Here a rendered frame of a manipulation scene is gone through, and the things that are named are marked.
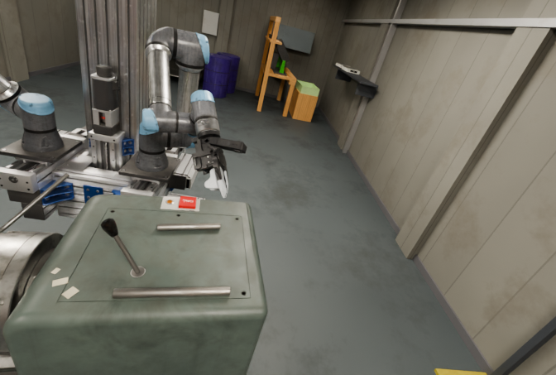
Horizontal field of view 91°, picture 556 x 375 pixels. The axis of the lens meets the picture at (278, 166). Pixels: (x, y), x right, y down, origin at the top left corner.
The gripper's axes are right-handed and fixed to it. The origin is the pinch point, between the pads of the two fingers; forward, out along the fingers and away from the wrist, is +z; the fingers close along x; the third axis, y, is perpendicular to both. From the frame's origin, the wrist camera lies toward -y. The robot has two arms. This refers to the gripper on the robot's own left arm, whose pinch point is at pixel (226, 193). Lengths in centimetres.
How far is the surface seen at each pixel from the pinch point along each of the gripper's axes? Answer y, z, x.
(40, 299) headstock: 41.2, 17.4, 18.8
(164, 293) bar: 17.5, 23.0, 8.9
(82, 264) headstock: 38.2, 11.1, 10.3
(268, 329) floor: 28, 70, -140
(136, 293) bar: 23.0, 21.3, 11.6
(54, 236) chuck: 55, 0, 2
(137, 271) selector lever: 25.5, 16.1, 6.6
